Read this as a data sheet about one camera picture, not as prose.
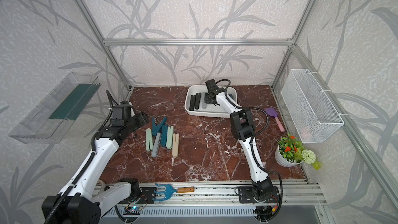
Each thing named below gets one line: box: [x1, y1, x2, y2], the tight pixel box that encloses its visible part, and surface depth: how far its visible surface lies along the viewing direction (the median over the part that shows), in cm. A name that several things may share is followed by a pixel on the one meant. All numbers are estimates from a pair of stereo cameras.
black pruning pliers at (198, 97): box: [194, 92, 202, 110], surface depth 114 cm
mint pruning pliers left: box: [146, 128, 153, 152], surface depth 93 cm
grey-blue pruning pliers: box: [201, 96, 207, 110], surface depth 110 cm
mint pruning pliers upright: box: [166, 126, 174, 150], surface depth 93 cm
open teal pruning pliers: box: [151, 116, 168, 136], surface depth 98 cm
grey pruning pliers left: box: [151, 132, 162, 158], surface depth 90 cm
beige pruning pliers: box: [172, 133, 180, 159], surface depth 91 cm
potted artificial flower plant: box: [274, 132, 323, 171], surface depth 75 cm
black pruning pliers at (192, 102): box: [189, 94, 197, 111], surface depth 112 cm
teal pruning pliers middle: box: [160, 124, 168, 147], surface depth 94 cm
